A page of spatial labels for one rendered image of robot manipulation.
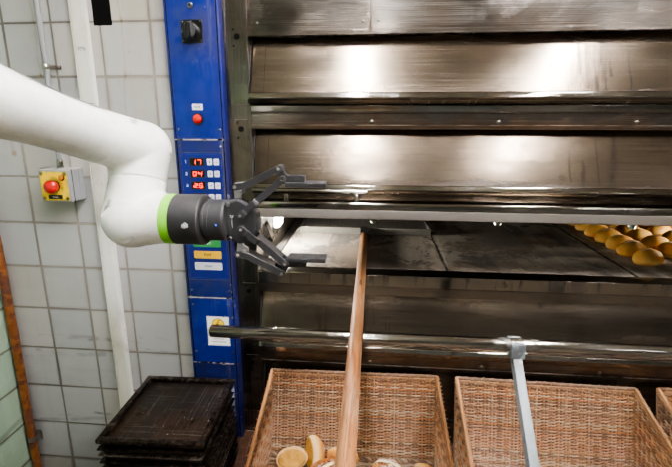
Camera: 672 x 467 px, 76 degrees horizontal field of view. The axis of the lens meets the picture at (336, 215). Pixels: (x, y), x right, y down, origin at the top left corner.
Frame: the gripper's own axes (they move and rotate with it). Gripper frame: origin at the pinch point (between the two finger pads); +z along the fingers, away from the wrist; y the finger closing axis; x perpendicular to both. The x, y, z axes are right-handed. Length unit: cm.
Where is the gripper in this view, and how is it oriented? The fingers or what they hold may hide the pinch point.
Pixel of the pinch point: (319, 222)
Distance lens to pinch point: 77.1
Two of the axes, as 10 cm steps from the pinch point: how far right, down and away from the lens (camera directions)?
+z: 10.0, 0.2, -0.9
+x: -0.9, 2.3, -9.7
